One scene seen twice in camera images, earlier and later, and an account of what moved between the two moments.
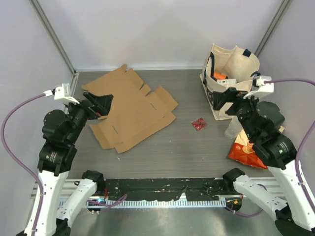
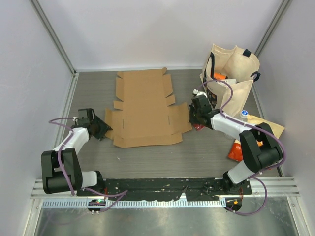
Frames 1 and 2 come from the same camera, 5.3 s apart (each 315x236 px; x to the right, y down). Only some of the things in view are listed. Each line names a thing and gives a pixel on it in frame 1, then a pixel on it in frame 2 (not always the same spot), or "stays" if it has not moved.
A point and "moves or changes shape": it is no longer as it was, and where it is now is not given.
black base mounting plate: x=167 y=189 stays
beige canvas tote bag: x=228 y=68 stays
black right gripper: x=230 y=94 → x=191 y=119
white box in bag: x=227 y=81 stays
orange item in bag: x=219 y=76 stays
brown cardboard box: x=133 y=114 moves or changes shape
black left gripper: x=102 y=106 → x=104 y=129
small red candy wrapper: x=199 y=124 stays
